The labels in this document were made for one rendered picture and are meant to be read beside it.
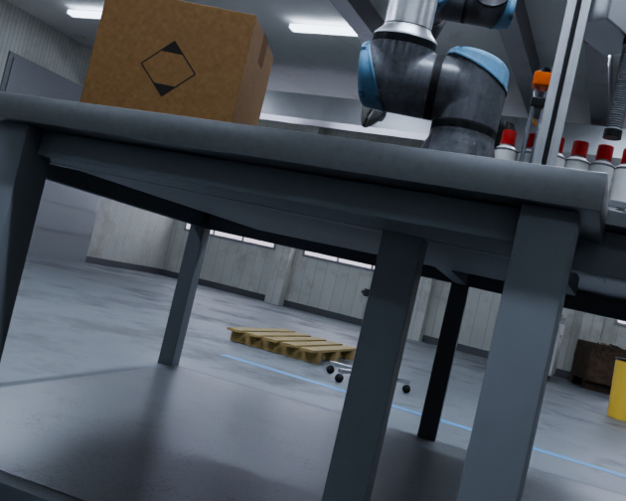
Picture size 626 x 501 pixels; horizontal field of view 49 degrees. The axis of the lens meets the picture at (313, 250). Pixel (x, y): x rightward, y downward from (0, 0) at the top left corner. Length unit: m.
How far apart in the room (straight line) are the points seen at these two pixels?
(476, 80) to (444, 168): 0.47
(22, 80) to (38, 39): 0.71
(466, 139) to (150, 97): 0.60
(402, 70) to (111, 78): 0.56
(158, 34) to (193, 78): 0.11
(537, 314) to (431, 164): 0.20
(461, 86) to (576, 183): 0.51
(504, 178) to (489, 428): 0.27
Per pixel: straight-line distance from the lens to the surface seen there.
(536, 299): 0.76
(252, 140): 0.88
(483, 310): 11.99
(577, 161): 1.61
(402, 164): 0.79
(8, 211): 1.14
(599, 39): 1.63
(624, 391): 7.25
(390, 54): 1.24
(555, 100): 1.50
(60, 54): 11.94
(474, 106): 1.22
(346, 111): 9.77
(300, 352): 5.50
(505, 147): 1.61
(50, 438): 1.53
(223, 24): 1.38
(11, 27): 11.32
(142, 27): 1.42
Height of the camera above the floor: 0.66
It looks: 2 degrees up
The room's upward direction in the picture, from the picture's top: 13 degrees clockwise
